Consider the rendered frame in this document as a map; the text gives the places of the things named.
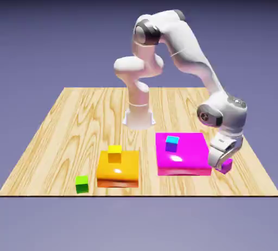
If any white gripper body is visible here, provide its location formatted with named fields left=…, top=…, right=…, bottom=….
left=207, top=146, right=233, bottom=169

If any small magenta cube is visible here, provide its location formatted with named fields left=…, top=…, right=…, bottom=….
left=214, top=158, right=233, bottom=175

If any small cyan cube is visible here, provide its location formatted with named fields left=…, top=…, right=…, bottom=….
left=165, top=135, right=180, bottom=153

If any small yellow cube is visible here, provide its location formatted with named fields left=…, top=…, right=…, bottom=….
left=107, top=145, right=123, bottom=164

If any small green cube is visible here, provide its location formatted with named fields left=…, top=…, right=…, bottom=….
left=75, top=175, right=90, bottom=195

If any large magenta box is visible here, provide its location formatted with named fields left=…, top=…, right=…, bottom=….
left=155, top=132, right=212, bottom=176

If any large orange box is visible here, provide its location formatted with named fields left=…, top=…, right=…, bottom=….
left=96, top=150, right=140, bottom=188

